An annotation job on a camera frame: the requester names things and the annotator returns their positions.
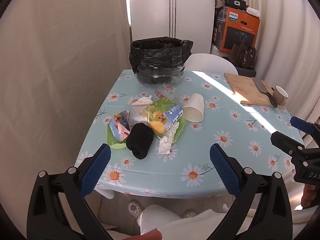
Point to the clear plastic bin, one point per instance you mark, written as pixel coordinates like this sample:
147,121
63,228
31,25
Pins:
160,76

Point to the person's right hand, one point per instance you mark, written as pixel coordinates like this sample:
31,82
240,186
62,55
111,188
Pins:
311,196

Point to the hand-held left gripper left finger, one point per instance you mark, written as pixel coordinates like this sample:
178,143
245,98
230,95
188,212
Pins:
98,166

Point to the person's left hand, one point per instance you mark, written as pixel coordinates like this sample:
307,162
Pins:
148,235

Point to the black rolled sock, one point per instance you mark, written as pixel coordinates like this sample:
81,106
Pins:
139,140

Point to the white pouch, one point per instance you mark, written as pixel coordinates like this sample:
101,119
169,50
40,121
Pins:
253,12

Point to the orange cardboard box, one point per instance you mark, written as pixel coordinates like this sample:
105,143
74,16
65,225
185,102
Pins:
237,30

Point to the wooden cutting board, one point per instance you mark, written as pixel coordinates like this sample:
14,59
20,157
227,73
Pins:
246,87

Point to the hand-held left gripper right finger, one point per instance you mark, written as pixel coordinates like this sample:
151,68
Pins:
223,167

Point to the white slipper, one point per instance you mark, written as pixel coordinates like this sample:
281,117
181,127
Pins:
189,214
135,208

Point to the green printed carton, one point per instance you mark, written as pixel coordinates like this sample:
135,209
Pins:
165,110

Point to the colourful foil wrapper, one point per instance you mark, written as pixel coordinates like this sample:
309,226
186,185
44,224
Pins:
118,126

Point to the floral light blue tablecloth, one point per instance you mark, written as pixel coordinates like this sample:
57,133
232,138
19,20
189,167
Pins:
225,120

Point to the white paper cup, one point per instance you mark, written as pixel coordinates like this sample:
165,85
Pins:
193,107

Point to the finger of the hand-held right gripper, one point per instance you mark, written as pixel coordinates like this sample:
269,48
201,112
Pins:
285,141
301,125

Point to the crumpled white tissue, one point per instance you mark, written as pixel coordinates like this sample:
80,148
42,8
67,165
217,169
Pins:
165,146
172,129
142,100

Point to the white wardrobe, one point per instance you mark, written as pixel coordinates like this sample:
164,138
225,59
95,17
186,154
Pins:
172,12

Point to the brown handbag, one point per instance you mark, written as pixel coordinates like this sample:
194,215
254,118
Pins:
237,53
250,57

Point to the beige ceramic cup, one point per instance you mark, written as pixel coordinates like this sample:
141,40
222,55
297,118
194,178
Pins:
280,95

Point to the clear plastic bag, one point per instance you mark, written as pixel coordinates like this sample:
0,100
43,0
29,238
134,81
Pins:
137,116

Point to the white curtain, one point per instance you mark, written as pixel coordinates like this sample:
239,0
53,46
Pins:
287,42

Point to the steel cleaver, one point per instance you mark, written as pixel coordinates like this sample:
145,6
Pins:
262,87

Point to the green plastic container piece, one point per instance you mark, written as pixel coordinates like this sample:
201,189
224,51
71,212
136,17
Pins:
181,127
117,145

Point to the white chair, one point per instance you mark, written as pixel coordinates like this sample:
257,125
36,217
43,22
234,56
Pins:
210,63

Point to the beige handbag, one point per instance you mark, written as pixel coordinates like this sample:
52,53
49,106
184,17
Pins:
218,0

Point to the person's white clothing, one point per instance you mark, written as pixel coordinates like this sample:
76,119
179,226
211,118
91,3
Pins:
175,223

